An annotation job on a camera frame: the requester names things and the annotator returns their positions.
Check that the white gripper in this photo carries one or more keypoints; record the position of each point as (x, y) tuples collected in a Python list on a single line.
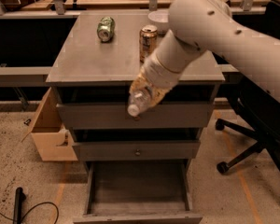
[(160, 72)]

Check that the green soda can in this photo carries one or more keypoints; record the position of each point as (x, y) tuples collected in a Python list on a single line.
[(106, 28)]

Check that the grey open bottom drawer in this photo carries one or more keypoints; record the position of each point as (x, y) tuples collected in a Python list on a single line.
[(138, 192)]

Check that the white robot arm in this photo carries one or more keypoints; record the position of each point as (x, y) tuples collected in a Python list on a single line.
[(196, 26)]

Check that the clear plastic water bottle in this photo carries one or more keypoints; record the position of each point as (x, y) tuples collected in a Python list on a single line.
[(139, 101)]

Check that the grey middle drawer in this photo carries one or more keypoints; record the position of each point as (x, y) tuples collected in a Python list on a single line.
[(136, 150)]

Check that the grey top drawer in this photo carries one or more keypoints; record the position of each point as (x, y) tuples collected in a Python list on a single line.
[(114, 116)]

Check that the white bowl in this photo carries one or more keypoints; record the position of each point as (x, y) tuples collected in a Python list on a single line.
[(159, 18)]

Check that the grey drawer cabinet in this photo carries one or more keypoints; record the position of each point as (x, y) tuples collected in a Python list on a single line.
[(88, 71)]

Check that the black cylinder tool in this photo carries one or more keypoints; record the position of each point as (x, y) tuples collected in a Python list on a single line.
[(19, 199)]

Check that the gold soda can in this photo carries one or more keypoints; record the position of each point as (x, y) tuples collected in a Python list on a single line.
[(147, 41)]

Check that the black office chair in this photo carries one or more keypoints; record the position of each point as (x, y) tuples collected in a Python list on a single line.
[(256, 106)]

